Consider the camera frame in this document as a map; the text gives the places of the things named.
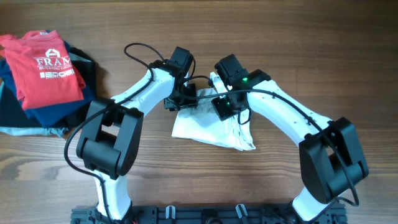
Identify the white Puma t-shirt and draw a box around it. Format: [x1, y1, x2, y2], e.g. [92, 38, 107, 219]
[171, 72, 256, 152]

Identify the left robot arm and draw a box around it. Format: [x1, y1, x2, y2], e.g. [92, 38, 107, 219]
[71, 47, 197, 223]

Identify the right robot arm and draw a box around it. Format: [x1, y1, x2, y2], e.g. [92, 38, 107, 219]
[211, 54, 369, 223]

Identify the navy blue folded t-shirt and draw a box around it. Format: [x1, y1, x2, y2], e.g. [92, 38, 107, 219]
[1, 30, 96, 128]

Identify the red folded t-shirt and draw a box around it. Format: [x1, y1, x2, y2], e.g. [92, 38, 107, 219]
[1, 30, 85, 110]

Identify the black folded garment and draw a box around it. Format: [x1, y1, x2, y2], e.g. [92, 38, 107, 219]
[1, 47, 96, 128]

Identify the light blue folded garment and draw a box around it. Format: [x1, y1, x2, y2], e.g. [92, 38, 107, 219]
[1, 83, 69, 138]

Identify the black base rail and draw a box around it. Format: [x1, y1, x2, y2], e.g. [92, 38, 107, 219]
[70, 203, 348, 224]

